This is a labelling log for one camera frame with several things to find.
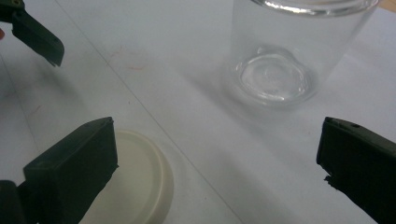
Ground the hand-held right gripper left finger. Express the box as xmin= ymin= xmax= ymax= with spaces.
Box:
xmin=22 ymin=116 xmax=120 ymax=224

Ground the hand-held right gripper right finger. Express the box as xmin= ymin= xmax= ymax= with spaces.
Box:
xmin=316 ymin=116 xmax=396 ymax=224

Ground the cream round jar lid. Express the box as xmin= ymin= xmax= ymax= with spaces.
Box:
xmin=78 ymin=129 xmax=175 ymax=224

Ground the clear glass jar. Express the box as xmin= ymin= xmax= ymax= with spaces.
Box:
xmin=222 ymin=0 xmax=381 ymax=110

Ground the wooden table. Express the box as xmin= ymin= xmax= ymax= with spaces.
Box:
xmin=377 ymin=0 xmax=396 ymax=13

